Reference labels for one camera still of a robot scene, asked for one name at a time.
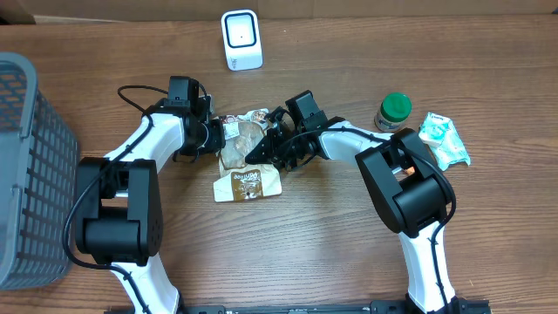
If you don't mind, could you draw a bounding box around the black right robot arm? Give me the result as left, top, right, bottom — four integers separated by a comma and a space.
245, 91, 459, 313

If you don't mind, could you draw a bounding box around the small teal gum pack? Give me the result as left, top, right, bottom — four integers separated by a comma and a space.
418, 113, 450, 147

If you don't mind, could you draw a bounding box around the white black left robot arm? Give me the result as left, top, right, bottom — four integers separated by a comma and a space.
62, 76, 225, 313

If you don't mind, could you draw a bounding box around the teal tissue pack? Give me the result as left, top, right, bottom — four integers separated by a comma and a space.
431, 119, 471, 171

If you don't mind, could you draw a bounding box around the grey plastic mesh basket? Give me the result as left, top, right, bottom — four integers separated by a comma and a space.
1, 52, 80, 290

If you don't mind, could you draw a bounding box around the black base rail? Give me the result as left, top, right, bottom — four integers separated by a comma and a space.
104, 296, 493, 314

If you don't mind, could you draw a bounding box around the white barcode scanner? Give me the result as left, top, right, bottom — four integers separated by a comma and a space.
221, 9, 263, 72

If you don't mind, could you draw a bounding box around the green lid jar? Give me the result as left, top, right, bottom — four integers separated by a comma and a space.
374, 92, 412, 132

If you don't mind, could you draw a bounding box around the brown clear snack bag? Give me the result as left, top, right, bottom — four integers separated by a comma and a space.
212, 108, 283, 203

